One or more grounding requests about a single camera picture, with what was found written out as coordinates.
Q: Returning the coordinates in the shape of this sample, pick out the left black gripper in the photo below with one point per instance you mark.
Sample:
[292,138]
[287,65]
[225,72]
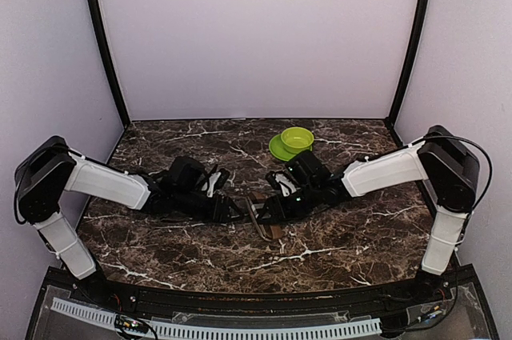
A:
[223,215]

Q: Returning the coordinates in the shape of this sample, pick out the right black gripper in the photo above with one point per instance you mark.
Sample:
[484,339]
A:
[279,214]

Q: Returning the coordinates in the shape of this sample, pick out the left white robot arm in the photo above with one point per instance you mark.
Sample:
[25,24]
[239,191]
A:
[53,169]

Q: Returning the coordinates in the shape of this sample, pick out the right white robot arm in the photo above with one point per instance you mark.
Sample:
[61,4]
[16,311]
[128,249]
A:
[445,161]

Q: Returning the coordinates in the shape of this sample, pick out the green plate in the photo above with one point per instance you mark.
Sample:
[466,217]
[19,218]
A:
[278,149]

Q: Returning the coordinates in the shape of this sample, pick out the green bowl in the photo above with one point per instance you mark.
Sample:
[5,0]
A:
[297,139]

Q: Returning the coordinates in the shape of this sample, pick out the small circuit board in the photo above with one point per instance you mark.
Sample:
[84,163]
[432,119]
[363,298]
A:
[129,325]

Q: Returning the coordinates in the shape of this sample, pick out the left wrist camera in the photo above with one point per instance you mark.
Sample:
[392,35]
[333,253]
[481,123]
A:
[215,181]

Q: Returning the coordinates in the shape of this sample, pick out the left black frame post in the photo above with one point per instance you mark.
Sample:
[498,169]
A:
[107,61]

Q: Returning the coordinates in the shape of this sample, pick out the black frame post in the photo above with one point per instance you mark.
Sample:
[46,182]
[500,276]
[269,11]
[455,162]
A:
[408,62]
[107,61]

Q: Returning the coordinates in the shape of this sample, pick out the black table front rail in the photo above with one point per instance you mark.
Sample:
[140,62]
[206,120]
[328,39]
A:
[385,299]

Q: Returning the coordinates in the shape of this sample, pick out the white slotted cable duct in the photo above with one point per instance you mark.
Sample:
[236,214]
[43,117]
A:
[219,327]

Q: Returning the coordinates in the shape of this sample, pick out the right black frame post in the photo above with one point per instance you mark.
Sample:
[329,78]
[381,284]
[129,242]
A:
[408,62]

